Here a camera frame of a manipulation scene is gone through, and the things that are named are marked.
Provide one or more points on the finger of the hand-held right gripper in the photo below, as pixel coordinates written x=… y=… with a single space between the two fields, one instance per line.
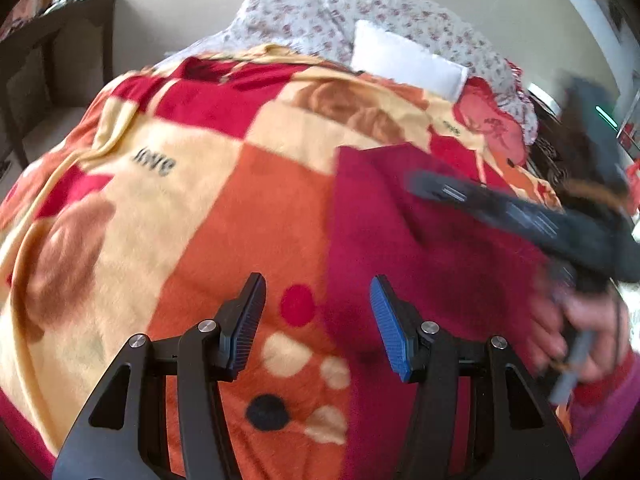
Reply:
x=490 y=207

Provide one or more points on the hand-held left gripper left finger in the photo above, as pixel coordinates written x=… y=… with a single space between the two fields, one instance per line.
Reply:
x=248 y=330

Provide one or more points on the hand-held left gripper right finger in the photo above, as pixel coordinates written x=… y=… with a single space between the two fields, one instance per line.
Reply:
x=390 y=325

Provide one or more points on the magenta fleece garment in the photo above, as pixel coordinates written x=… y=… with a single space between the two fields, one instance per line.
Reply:
x=425 y=265

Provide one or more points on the person's right forearm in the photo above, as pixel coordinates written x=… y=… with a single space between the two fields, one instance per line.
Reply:
x=610 y=410

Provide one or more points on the person's right hand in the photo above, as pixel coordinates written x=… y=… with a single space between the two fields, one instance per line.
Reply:
x=607 y=330

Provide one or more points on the dark carved wooden headboard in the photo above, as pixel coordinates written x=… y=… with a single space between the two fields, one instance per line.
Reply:
x=547 y=157

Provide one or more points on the red heart cushion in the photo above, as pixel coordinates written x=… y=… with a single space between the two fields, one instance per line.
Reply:
x=487 y=120

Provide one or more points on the red orange printed blanket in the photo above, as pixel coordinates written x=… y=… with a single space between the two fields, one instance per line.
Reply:
x=200 y=210

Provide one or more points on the white pillow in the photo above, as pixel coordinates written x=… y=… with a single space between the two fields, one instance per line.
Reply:
x=405 y=62

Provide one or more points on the floral bedding pile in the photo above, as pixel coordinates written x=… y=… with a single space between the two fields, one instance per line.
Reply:
x=430 y=20

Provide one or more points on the floral pillow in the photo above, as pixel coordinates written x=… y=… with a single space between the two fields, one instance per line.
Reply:
x=285 y=15

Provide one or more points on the dark wooden table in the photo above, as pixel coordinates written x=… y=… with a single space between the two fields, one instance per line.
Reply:
x=30 y=40

